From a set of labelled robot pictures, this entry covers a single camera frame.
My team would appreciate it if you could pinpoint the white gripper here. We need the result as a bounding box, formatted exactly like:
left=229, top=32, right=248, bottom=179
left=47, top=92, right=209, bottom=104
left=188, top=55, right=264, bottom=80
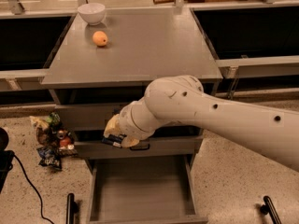
left=104, top=100, right=156, bottom=148

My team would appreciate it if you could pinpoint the dark blueberry rxbar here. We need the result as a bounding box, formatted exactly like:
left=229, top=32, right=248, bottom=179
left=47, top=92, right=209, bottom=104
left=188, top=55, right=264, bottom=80
left=102, top=134, right=124, bottom=148

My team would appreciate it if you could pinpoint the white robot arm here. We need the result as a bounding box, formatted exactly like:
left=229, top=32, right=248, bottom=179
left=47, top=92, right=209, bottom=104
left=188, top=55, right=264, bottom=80
left=104, top=76, right=299, bottom=171

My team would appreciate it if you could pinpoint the grey top drawer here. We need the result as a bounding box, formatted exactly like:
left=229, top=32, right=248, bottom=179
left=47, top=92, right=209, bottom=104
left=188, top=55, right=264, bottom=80
left=55, top=103, right=127, bottom=131

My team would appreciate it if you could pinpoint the grey middle drawer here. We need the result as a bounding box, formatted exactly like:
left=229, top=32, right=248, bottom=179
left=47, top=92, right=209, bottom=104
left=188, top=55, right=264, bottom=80
left=75, top=136, right=203, bottom=160

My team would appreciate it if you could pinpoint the grey open bottom drawer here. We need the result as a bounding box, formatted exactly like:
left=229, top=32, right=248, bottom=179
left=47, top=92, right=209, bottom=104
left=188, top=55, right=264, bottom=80
left=87, top=155, right=208, bottom=224

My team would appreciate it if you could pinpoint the grey drawer cabinet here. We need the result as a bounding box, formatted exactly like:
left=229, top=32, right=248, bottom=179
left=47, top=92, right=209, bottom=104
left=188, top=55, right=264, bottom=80
left=40, top=6, right=224, bottom=173

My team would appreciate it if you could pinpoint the red soda can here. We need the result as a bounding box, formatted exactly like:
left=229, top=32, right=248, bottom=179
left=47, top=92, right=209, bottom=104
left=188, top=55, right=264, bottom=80
left=60, top=136, right=72, bottom=147

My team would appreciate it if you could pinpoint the pile of snack packages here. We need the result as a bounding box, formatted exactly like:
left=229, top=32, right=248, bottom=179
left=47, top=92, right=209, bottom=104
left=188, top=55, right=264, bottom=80
left=29, top=112, right=78, bottom=157

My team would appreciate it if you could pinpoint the dark blue chip bag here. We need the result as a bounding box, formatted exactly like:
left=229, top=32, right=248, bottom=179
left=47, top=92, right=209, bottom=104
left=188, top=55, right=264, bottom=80
left=37, top=147, right=62, bottom=171

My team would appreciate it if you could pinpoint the orange fruit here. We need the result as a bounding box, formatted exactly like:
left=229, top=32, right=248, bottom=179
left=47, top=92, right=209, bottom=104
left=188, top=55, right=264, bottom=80
left=93, top=31, right=108, bottom=47

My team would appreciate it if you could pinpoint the black device at left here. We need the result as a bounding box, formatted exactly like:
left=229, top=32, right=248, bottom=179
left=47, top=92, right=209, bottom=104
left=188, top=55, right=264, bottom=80
left=0, top=128, right=14, bottom=192

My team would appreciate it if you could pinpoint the white ceramic bowl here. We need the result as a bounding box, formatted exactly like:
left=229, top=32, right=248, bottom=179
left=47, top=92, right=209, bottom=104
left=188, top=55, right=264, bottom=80
left=78, top=3, right=106, bottom=25

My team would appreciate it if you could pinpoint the wooden rolling pin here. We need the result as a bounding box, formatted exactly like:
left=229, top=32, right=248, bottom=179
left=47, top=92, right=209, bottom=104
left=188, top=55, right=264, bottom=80
left=152, top=0, right=187, bottom=5

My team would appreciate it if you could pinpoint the black left base handle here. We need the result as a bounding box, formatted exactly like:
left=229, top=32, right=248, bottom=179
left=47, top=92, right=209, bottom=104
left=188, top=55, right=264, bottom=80
left=66, top=193, right=78, bottom=224

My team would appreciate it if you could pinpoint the black cable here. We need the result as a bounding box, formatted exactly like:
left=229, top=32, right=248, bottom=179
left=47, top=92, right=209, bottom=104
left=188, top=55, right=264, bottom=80
left=12, top=154, right=56, bottom=224

